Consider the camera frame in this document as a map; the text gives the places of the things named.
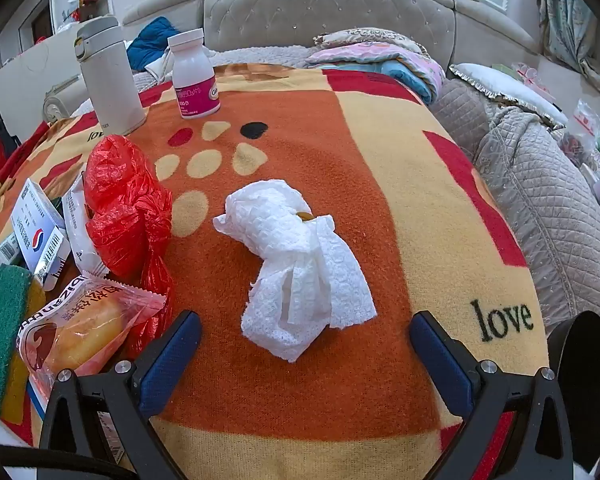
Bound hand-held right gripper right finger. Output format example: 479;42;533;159
409;310;573;480

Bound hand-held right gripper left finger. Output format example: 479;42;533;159
36;310;202;480

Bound clear bread packet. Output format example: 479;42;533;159
17;272;168;421

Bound black trash bin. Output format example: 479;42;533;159
547;310;600;480

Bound white paper towel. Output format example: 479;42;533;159
212;180;378;363

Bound white plastic packet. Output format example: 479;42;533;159
60;175;111;281

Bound red plastic bag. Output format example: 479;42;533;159
82;135;175;356

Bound green yellow sponge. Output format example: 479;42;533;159
0;265;46;426

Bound white medicine box round logo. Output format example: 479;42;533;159
10;178;72;286

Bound beige quilted sofa cover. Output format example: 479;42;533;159
427;77;488;161
472;102;600;333

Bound orange yellow red printed blanket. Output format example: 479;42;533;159
0;62;551;480

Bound clear bag red contents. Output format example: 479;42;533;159
560;100;600;166

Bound white thermos bottle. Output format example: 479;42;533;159
75;16;147;136

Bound white pill bottle pink label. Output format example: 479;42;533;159
167;29;222;120

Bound white pillow gold fringe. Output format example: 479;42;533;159
450;62;568;128

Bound beige crumpled cloth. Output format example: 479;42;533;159
144;50;177;82

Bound folded pink blue blanket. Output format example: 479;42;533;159
305;40;446;106

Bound pink patterned pouch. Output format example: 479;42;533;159
511;62;540;85

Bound blue garment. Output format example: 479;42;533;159
127;16;176;72

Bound pale floral curtain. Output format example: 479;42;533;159
537;0;600;76

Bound beige tufted sofa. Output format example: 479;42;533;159
40;0;600;333

